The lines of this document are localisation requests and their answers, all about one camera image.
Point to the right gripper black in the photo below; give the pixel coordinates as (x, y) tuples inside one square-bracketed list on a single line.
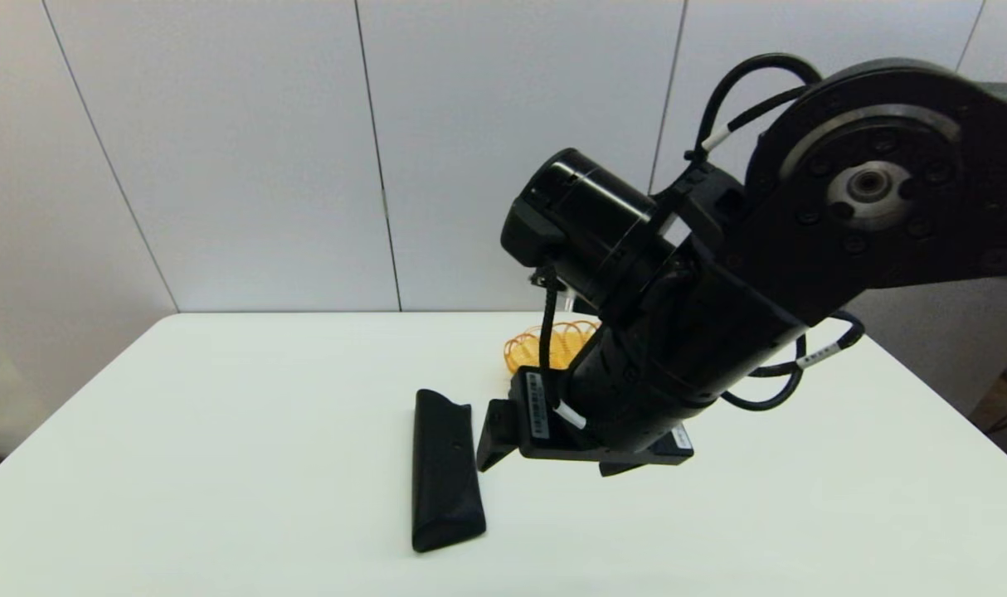
[(545, 435)]

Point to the black glasses case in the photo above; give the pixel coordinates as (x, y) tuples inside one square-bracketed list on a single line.
[(444, 481)]

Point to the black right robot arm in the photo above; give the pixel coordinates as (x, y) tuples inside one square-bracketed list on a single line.
[(761, 274)]

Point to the yellow wicker basket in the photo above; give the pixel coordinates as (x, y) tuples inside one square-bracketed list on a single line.
[(524, 352)]

